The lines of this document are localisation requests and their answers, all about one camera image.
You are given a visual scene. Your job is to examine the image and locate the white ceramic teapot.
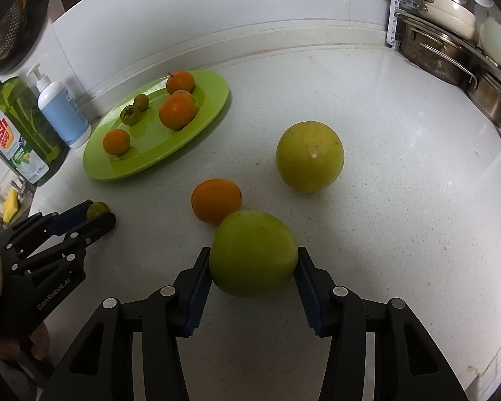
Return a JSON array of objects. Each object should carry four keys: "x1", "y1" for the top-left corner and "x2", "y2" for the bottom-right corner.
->
[{"x1": 479, "y1": 12, "x2": 501, "y2": 78}]

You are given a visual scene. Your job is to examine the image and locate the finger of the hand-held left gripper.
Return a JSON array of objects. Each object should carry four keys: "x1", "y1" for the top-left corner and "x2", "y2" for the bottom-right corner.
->
[
  {"x1": 6, "y1": 212, "x2": 117, "y2": 278},
  {"x1": 0, "y1": 199, "x2": 95, "y2": 255}
]

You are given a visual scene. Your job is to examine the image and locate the green plate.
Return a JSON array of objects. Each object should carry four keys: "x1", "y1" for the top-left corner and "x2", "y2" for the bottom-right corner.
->
[{"x1": 82, "y1": 69, "x2": 229, "y2": 182}]

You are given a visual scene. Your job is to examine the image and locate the large orange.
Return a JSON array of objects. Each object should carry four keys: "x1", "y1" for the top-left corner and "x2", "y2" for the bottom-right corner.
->
[{"x1": 159, "y1": 93, "x2": 198, "y2": 130}]

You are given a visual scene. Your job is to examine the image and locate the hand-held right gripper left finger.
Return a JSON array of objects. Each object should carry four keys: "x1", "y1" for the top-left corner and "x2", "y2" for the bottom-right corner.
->
[{"x1": 39, "y1": 247, "x2": 213, "y2": 401}]

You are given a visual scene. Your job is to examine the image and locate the perforated metal colander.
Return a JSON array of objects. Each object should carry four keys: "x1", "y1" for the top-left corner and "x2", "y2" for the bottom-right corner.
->
[{"x1": 0, "y1": 0, "x2": 30, "y2": 61}]

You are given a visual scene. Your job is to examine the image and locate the green dish soap bottle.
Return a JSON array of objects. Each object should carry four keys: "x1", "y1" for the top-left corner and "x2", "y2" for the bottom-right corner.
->
[{"x1": 0, "y1": 62, "x2": 69, "y2": 187}]

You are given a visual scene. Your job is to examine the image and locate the large yellow-green apple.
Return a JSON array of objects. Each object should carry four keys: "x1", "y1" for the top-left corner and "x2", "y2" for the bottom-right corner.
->
[{"x1": 276, "y1": 121, "x2": 345, "y2": 193}]

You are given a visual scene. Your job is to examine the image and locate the green apple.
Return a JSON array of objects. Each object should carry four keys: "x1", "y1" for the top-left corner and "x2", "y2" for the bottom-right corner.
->
[{"x1": 209, "y1": 210, "x2": 299, "y2": 298}]

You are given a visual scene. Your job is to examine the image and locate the white blue pump bottle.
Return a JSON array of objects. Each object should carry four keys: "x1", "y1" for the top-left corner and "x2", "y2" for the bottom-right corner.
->
[{"x1": 26, "y1": 63, "x2": 92, "y2": 149}]

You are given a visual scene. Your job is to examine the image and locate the white pan cream handle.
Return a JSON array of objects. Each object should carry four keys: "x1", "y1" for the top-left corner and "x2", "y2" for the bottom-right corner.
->
[{"x1": 362, "y1": 0, "x2": 479, "y2": 44}]

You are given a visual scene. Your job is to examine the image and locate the black frying pan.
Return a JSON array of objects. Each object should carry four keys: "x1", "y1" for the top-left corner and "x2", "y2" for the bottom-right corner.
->
[{"x1": 0, "y1": 0, "x2": 51, "y2": 75}]

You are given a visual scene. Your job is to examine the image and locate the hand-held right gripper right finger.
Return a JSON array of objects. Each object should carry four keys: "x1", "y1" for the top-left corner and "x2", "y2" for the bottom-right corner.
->
[{"x1": 293, "y1": 246, "x2": 470, "y2": 401}]

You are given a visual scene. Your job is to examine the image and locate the person's left hand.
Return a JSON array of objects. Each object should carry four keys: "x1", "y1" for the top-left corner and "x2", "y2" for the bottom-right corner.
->
[{"x1": 0, "y1": 321, "x2": 51, "y2": 362}]

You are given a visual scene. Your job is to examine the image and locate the metal pot rack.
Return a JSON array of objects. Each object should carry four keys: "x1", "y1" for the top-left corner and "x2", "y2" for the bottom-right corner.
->
[{"x1": 385, "y1": 0, "x2": 501, "y2": 147}]

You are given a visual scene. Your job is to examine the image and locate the yellow sponge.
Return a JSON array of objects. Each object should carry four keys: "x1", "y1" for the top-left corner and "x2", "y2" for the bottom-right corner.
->
[{"x1": 3, "y1": 190, "x2": 21, "y2": 222}]

